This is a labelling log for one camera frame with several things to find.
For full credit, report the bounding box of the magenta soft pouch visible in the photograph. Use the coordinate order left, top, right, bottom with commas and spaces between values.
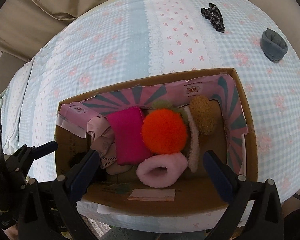
106, 107, 153, 166

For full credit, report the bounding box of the blue checkered bed sheet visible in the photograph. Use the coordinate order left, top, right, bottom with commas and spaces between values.
0, 0, 300, 233

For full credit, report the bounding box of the beige curtain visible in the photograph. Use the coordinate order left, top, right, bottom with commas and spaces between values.
0, 0, 252, 62

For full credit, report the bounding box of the black white patterned cloth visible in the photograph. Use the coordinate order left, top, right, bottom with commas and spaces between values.
200, 3, 225, 33

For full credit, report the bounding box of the cardboard box with pink lining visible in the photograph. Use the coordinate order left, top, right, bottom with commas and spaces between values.
55, 68, 258, 216

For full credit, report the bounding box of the person's left hand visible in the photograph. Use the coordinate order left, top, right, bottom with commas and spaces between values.
4, 225, 19, 240

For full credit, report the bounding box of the grey sock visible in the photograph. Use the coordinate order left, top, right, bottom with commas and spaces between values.
260, 28, 288, 63

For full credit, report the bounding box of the brown white fuzzy slipper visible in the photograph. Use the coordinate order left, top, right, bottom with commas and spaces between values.
184, 95, 217, 173

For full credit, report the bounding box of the pink fluffy sock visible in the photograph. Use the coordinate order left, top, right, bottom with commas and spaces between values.
136, 152, 188, 188

